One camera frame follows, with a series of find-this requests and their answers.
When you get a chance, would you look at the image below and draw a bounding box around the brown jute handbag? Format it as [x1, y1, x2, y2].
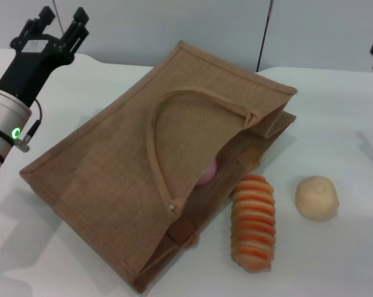
[19, 40, 298, 293]

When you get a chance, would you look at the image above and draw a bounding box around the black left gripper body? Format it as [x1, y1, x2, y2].
[0, 33, 75, 109]

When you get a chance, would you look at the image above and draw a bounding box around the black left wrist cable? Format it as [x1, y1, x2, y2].
[14, 98, 43, 152]

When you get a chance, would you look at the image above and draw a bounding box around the pink peach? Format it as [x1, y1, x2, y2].
[195, 159, 218, 186]

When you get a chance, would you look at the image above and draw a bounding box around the orange striped bread roll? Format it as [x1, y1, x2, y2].
[229, 174, 277, 273]

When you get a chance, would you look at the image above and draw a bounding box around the beige round bun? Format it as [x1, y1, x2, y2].
[294, 175, 340, 221]

